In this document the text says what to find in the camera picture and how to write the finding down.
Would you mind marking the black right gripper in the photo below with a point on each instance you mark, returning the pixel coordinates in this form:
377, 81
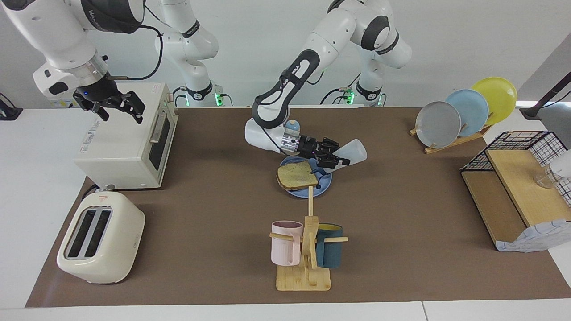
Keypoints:
100, 93

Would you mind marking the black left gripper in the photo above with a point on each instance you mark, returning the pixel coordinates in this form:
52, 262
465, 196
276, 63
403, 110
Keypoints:
308, 147

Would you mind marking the squeeze bottle with navy cap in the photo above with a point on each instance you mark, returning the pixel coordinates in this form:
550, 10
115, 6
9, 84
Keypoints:
352, 151

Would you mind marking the slice of brown bread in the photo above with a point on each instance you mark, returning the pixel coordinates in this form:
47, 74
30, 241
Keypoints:
294, 178

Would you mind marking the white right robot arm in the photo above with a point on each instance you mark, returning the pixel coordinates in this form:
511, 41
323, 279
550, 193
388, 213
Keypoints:
44, 35

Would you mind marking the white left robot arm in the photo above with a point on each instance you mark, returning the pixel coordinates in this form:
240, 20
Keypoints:
339, 26

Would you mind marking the grey plate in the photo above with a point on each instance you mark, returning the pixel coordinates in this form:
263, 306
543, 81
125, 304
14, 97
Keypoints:
439, 125

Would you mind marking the light blue plate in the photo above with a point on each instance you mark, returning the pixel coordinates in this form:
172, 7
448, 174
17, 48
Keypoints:
473, 107

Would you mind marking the yellow plate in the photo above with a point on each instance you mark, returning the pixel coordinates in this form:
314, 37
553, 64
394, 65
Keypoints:
499, 96

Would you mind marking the white toaster oven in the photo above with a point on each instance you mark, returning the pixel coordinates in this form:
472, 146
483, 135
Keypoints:
120, 142

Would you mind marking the dark green mug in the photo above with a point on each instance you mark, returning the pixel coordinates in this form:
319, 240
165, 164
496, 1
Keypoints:
330, 254

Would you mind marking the pink mug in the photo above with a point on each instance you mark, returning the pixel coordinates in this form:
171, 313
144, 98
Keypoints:
283, 249

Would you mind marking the black table clamp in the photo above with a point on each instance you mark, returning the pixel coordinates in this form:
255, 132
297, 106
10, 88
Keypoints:
9, 113

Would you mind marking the wooden dish rack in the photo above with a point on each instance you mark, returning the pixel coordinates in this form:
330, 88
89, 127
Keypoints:
450, 143

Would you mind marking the wooden mug tree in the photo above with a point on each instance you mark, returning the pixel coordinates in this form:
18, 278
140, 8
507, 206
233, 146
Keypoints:
303, 281

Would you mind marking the cream two-slot toaster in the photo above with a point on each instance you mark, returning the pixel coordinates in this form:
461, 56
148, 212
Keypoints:
120, 240

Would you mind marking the brown table mat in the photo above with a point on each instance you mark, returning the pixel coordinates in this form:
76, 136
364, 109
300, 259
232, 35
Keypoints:
200, 223

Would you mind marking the wooden shelf unit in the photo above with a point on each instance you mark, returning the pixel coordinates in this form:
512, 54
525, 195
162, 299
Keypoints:
513, 178

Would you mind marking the clear glass cup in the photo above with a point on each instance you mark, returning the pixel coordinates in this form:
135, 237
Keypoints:
545, 180

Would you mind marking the marble patterned cloth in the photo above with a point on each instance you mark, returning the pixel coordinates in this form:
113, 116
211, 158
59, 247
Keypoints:
539, 234

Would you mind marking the white rounded object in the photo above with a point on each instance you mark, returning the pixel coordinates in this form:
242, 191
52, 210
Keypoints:
563, 165

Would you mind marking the black camera stand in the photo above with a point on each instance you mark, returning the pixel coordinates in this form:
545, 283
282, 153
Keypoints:
533, 111

